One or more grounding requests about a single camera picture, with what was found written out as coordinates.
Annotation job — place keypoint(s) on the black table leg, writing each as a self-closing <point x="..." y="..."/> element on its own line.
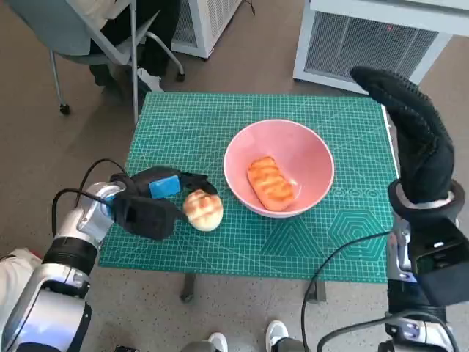
<point x="317" y="291"/>
<point x="187" y="289"/>

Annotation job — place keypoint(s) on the long toy bread loaf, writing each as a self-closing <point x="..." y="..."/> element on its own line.
<point x="271" y="183"/>

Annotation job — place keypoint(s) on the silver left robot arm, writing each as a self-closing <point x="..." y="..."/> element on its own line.
<point x="73" y="227"/>

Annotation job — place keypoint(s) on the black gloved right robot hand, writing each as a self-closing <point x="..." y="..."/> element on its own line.
<point x="421" y="146"/>

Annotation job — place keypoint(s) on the person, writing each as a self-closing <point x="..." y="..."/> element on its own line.
<point x="157" y="51"/>
<point x="14" y="278"/>

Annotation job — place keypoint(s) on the pink bowl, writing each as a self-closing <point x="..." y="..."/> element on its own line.
<point x="286" y="139"/>

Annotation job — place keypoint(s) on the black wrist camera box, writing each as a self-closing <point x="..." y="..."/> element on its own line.
<point x="447" y="286"/>
<point x="146" y="216"/>

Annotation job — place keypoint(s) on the round toy bread bun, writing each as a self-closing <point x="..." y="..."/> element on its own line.
<point x="205" y="212"/>

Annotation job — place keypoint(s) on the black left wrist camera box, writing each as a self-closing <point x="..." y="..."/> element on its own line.
<point x="146" y="216"/>

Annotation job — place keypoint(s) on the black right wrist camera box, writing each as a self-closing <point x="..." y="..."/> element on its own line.
<point x="447" y="286"/>

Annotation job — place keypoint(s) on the green cutting mat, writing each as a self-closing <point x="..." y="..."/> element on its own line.
<point x="183" y="128"/>

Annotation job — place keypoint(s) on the small white mesh cabinet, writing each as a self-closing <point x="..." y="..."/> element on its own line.
<point x="209" y="25"/>

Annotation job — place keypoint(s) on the white shoe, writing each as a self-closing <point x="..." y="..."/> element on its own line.
<point x="275" y="330"/>
<point x="218" y="342"/>

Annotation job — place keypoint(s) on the grey office chair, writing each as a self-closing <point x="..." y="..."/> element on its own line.
<point x="55" y="33"/>

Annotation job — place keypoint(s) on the large white mesh cabinet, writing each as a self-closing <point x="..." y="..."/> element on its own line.
<point x="329" y="44"/>

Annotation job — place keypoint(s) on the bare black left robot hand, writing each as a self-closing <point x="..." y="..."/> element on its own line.
<point x="165" y="185"/>

